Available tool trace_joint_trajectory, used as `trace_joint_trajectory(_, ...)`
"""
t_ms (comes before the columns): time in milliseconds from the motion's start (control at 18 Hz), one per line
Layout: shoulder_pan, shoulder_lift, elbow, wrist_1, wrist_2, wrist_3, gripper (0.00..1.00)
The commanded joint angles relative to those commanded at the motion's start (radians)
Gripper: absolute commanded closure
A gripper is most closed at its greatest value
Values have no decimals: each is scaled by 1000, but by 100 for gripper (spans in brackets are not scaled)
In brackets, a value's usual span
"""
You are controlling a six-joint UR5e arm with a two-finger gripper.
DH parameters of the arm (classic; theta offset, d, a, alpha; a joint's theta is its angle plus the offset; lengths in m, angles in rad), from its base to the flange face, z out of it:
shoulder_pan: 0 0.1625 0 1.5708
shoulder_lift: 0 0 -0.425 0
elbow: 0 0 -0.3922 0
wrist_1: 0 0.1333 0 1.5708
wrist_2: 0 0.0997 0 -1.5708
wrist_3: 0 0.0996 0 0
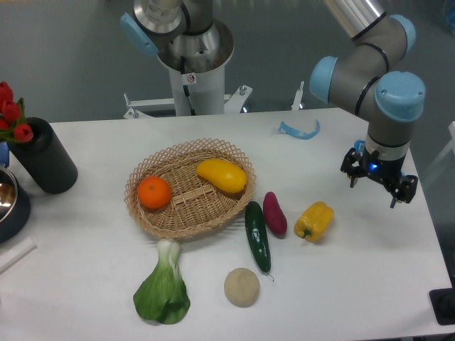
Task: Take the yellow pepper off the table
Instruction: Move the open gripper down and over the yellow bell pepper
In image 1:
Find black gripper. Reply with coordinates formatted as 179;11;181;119
341;141;418;209

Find yellow bell pepper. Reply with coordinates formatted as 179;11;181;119
294;201;334;242

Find silver robot base joint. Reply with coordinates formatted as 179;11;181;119
120;1;234;74

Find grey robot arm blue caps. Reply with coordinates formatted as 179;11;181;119
309;1;426;206

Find purple sweet potato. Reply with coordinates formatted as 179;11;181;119
263;192;288;239

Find green cucumber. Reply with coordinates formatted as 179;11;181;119
245;201;274;281

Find black device at edge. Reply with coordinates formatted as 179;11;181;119
429;288;454;325

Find yellow mango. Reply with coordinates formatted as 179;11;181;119
196;158;247;193

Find beige round bun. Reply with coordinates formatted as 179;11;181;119
224;268;260;308

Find woven wicker basket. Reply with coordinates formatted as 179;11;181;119
124;139;256;240

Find orange fruit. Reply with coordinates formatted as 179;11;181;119
137;176;171;209

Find green bok choy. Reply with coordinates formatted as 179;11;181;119
133;239;191;325

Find black cylindrical vase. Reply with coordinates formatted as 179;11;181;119
8;117;78;194

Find white plastic strip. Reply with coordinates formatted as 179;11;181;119
1;237;37;273

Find dark metal bowl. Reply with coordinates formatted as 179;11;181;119
1;166;31;243

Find red tulip bouquet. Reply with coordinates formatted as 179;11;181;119
1;81;33;144

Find blue plastic ring piece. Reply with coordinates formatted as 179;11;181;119
277;119;321;141

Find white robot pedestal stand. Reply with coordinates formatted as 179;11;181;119
122;67;306;120

